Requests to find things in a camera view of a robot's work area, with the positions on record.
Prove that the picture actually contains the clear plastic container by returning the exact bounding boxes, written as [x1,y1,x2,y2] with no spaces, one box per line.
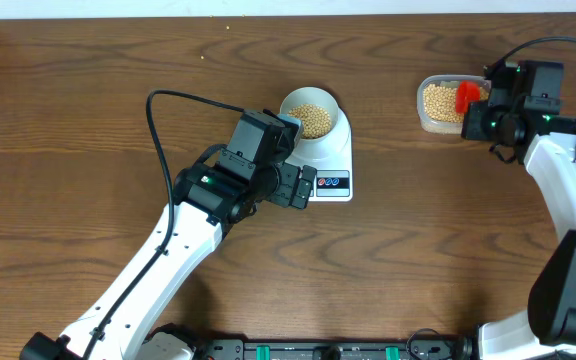
[417,75,491,135]

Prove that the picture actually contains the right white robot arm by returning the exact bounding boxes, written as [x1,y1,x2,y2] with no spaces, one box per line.
[461,61,576,359]

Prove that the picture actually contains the grey round bowl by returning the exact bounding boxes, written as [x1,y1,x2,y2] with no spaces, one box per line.
[280,87,339,139]

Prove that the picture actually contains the soybeans in container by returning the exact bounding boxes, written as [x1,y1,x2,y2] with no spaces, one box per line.
[422,81,489,123]

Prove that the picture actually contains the white digital kitchen scale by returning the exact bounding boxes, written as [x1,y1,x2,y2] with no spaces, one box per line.
[287,108,353,202]

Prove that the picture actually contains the left black cable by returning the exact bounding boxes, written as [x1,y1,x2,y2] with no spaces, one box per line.
[82,88,245,359]

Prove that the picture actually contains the soybeans in bowl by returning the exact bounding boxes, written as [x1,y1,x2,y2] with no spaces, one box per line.
[288,104,332,139]

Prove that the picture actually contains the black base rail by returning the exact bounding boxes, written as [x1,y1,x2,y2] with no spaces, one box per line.
[142,338,576,360]

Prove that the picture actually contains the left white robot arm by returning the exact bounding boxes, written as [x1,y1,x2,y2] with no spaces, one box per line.
[20,144,317,359]

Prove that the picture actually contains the red plastic scoop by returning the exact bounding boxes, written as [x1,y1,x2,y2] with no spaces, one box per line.
[455,81,481,114]

